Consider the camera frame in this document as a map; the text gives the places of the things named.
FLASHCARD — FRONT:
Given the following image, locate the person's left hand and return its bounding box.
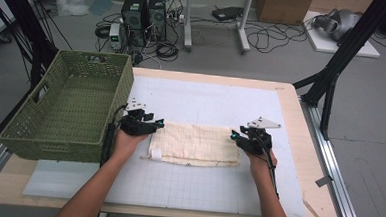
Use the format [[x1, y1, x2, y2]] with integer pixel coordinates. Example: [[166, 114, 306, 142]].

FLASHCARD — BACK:
[[110, 128, 150, 164]]

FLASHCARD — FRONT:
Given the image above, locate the white desk leg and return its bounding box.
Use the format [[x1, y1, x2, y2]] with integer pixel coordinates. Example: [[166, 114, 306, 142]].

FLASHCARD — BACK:
[[235, 0, 255, 54], [182, 0, 196, 52]]

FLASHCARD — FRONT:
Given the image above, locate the grey rounded machine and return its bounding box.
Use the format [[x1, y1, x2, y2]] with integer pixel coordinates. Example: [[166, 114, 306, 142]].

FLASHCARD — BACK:
[[313, 7, 362, 43]]

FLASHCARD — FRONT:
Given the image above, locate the green woven basket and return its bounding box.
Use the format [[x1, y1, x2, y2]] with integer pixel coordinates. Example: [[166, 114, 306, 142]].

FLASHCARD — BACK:
[[0, 46, 137, 166]]

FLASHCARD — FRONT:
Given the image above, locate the flat black device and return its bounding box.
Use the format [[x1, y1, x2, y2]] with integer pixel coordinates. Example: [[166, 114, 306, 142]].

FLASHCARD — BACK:
[[211, 4, 244, 23]]

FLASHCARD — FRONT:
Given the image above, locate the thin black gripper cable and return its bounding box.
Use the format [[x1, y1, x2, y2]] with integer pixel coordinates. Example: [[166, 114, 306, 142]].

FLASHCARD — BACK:
[[251, 137, 284, 200]]

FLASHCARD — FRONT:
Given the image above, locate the thick black gripper cable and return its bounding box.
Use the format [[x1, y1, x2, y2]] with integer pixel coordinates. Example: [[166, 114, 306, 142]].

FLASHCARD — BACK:
[[99, 102, 129, 169]]

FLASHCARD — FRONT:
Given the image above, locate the clear plastic bag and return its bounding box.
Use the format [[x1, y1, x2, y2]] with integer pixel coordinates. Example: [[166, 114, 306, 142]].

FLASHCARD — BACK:
[[55, 0, 92, 19]]

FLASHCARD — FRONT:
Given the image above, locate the small white power unit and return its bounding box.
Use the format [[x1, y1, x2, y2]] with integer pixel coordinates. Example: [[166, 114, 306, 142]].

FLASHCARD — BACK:
[[108, 22, 124, 51]]

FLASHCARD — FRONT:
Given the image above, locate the large cardboard box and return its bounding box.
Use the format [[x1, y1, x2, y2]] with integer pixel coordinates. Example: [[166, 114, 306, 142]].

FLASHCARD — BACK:
[[255, 0, 315, 27]]

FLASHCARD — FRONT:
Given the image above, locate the white grid mat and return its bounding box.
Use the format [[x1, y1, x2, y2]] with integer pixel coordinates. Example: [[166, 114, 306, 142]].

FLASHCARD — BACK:
[[22, 69, 314, 217]]

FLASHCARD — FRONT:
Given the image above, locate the grey tape piece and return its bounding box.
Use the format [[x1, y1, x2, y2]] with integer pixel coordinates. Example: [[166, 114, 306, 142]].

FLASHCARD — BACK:
[[314, 174, 334, 189]]

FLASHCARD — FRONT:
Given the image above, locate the black computer tower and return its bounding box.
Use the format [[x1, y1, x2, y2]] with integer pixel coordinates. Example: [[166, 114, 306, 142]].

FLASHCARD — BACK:
[[145, 0, 170, 43], [118, 0, 150, 48]]

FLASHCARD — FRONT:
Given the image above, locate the thin wooden stick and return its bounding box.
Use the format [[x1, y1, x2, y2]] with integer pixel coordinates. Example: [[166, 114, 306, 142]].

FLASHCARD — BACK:
[[301, 198, 326, 217]]

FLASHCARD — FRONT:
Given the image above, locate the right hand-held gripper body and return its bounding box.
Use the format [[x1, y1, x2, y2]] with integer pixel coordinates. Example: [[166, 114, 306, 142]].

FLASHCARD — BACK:
[[234, 115, 283, 158]]

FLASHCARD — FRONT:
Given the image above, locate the white floor board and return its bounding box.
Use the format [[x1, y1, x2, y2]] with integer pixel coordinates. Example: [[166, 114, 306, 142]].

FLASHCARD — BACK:
[[302, 10, 383, 59]]

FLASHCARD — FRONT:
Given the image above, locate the black metal stand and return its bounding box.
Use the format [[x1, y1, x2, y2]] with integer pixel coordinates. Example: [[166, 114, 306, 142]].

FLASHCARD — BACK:
[[289, 0, 386, 144], [0, 0, 62, 91]]

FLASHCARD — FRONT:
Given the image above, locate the cream printed cloth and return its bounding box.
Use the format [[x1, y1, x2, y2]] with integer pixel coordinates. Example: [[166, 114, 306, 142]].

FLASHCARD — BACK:
[[140, 119, 244, 170]]

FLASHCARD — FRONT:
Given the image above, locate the tangle of black floor cables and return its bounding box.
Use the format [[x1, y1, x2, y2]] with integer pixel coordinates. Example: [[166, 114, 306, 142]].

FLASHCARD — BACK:
[[92, 11, 183, 70], [243, 20, 310, 57]]

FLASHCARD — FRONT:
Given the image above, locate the person's right hand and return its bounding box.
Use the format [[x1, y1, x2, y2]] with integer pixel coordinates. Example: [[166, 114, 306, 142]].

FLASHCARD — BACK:
[[243, 148, 279, 185]]

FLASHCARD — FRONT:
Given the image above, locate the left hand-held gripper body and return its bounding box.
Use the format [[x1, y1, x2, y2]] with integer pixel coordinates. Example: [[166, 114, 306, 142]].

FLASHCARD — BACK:
[[119, 97, 159, 138]]

